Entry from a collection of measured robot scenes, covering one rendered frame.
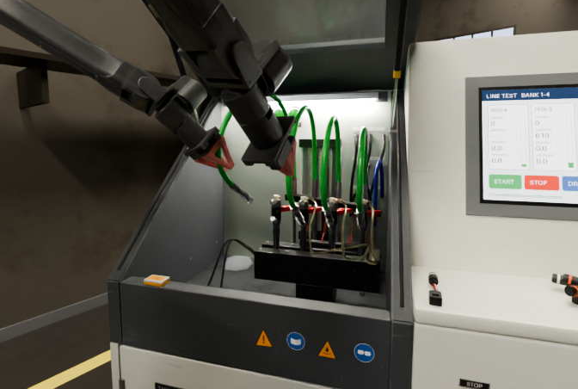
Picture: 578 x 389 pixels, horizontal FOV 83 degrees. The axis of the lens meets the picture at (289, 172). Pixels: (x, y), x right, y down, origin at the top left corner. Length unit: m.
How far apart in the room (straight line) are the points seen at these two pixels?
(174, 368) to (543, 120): 1.04
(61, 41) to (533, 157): 1.04
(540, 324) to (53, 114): 2.73
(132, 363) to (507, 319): 0.82
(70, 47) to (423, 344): 0.87
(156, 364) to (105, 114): 2.23
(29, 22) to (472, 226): 1.02
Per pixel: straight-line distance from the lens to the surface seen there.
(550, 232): 0.96
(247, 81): 0.45
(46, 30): 0.81
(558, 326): 0.75
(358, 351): 0.74
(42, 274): 2.91
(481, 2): 8.32
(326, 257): 0.89
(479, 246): 0.92
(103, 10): 3.06
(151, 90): 0.76
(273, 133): 0.51
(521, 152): 0.95
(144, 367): 0.98
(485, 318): 0.72
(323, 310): 0.71
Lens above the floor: 1.29
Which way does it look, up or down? 6 degrees down
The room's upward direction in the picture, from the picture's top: straight up
